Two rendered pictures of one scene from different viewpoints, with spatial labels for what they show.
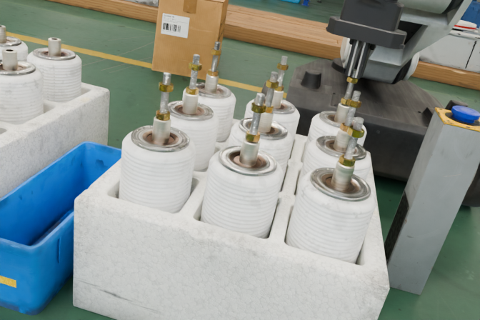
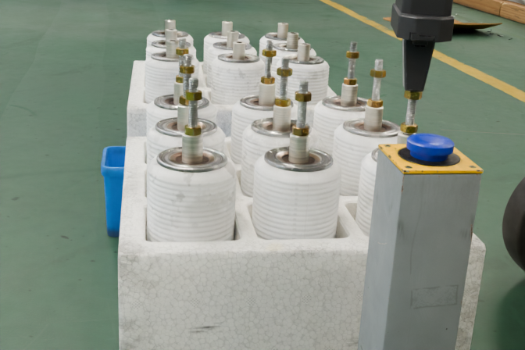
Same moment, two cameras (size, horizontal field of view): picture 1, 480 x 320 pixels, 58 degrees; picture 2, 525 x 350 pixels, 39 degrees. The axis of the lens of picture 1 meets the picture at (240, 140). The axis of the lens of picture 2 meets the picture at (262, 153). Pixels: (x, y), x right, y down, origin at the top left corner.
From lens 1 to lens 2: 0.92 m
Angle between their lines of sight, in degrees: 67
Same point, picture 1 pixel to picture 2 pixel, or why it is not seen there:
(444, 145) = (378, 185)
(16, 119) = (220, 101)
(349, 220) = (150, 183)
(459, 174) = (386, 244)
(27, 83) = (230, 69)
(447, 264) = not seen: outside the picture
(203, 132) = (245, 120)
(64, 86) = (291, 91)
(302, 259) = (126, 212)
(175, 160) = (158, 114)
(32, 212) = not seen: hidden behind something
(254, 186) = (150, 139)
